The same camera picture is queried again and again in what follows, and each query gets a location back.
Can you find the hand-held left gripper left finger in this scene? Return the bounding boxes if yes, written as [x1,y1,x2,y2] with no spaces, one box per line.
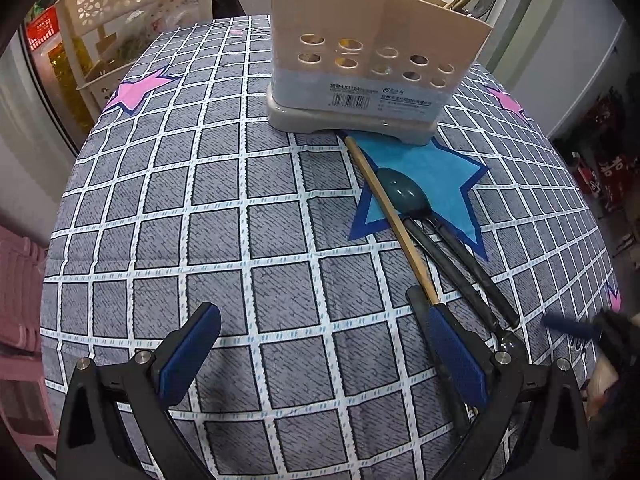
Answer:
[55,302,222,480]

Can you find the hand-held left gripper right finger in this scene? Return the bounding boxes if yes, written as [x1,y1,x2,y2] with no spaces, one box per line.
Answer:
[406,285,593,480]

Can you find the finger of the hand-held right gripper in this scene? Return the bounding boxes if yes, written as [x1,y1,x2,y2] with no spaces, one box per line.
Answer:
[542,314,601,339]

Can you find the metal spoon with black handle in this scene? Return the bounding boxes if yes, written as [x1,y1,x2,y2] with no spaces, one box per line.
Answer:
[402,216,526,361]

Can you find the beige plastic utensil holder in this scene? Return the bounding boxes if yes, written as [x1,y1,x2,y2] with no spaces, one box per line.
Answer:
[265,0,493,147]

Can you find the person's right hand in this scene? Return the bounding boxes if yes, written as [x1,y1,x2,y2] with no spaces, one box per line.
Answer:
[585,355,626,413]

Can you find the grey checked tablecloth with stars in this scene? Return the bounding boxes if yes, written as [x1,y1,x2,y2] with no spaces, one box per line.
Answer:
[40,14,623,480]

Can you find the red decorations pile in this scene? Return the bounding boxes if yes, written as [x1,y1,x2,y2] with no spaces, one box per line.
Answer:
[570,87,640,261]

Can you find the stack of pink plastic stools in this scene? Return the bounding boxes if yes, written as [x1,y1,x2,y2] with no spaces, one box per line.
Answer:
[0,225,57,461]

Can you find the amber translucent container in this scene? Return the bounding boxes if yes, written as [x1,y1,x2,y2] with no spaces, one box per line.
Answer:
[45,42,81,91]

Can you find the red plastic basket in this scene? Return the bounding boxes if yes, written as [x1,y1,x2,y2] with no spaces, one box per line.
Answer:
[25,7,63,48]

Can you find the cream flower-cutout trolley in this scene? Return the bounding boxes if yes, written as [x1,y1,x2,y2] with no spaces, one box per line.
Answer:
[55,0,213,116]

